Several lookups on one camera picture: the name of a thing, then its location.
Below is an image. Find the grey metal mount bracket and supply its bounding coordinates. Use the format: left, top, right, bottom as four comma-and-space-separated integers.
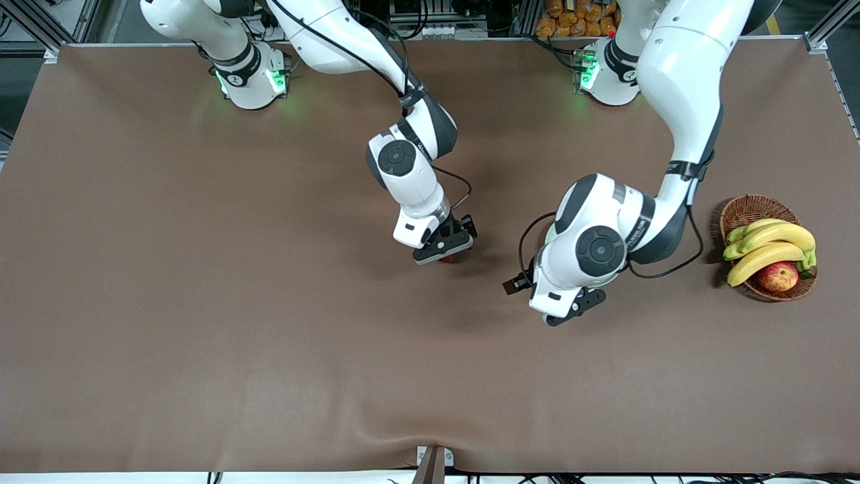
415, 445, 455, 484

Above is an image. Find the bag of orange buns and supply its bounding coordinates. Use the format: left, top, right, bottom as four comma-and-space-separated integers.
535, 0, 622, 38

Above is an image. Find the yellow banana bunch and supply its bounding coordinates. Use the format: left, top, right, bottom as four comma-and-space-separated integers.
723, 223, 816, 263

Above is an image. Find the plump yellow banana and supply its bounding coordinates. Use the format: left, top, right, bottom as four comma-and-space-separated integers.
726, 242, 807, 288

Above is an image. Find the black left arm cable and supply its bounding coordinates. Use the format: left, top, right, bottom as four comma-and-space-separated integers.
517, 207, 705, 280

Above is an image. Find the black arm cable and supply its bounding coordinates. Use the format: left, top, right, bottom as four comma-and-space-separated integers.
267, 0, 473, 210
517, 207, 705, 280

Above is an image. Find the brown table mat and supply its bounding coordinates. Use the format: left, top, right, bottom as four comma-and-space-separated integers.
0, 37, 860, 475

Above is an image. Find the red apple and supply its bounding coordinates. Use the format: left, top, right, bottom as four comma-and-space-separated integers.
757, 261, 800, 293

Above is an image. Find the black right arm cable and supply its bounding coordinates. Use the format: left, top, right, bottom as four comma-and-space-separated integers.
267, 0, 473, 210

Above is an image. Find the brown wicker basket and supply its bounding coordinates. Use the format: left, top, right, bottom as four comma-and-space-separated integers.
719, 194, 818, 302

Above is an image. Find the short yellow-green banana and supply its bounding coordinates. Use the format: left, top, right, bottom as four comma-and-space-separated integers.
726, 218, 790, 245

